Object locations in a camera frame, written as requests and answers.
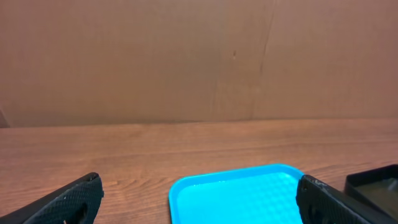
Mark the black water tray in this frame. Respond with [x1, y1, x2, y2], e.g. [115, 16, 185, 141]
[344, 164, 397, 220]

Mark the teal plastic tray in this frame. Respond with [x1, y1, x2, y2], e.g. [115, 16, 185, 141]
[169, 164, 303, 224]

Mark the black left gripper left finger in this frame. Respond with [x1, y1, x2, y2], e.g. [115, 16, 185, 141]
[1, 172, 104, 224]

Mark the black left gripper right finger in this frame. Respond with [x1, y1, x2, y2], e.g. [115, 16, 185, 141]
[296, 175, 397, 224]

